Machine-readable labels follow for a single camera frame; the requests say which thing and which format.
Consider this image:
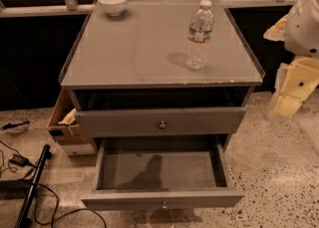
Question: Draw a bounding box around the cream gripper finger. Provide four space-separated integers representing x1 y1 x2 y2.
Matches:
263 15 287 42
274 57 319 116

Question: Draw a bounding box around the clear plastic water bottle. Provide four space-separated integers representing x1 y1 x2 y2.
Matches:
185 0 214 70

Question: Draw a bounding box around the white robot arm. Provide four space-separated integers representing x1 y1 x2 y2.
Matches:
263 0 319 116

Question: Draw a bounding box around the grey top drawer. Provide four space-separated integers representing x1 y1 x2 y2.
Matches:
68 89 254 138

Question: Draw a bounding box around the grey drawer cabinet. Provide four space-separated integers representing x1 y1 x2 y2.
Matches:
60 0 263 145

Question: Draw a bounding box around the grey open middle drawer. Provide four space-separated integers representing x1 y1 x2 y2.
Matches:
82 135 243 211

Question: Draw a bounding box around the white ceramic bowl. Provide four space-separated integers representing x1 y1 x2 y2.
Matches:
98 0 128 16

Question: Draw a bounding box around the cardboard box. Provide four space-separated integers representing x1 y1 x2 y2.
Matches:
48 91 95 156

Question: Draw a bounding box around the black tool on floor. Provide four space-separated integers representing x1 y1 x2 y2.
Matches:
0 120 30 131

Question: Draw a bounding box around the black power adapter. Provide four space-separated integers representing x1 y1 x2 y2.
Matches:
9 154 29 167

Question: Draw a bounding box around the black pole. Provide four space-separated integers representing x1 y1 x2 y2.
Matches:
14 144 52 228

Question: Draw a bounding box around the black cable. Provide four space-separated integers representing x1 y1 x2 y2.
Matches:
0 140 108 228

